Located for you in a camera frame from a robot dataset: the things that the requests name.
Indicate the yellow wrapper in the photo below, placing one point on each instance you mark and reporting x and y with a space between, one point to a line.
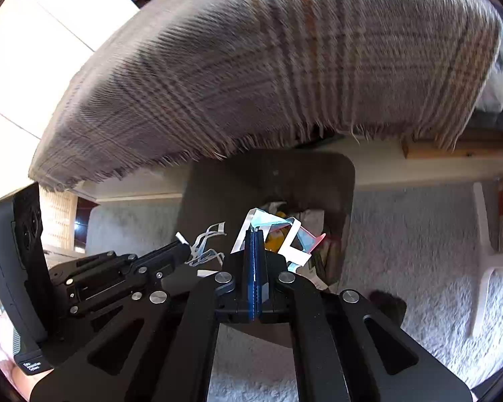
274 240

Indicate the wooden board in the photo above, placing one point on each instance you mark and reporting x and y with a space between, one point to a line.
465 148

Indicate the dark grey bin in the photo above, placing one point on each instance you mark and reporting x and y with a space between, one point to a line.
234 184

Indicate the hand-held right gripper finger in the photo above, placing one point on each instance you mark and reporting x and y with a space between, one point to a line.
250 276
259 276

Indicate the grey plaid fringed blanket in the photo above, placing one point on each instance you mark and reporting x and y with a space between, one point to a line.
255 71

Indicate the white wicker basket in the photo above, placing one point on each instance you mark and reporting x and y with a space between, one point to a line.
58 222

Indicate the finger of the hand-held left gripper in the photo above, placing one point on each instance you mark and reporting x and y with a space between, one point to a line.
167 255
104 295

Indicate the white furniture leg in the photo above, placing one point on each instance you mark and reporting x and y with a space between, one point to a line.
486 259

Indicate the pink cloth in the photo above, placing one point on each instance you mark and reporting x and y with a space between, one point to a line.
6 343

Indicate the grey shaggy rug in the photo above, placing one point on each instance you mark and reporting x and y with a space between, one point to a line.
402 238

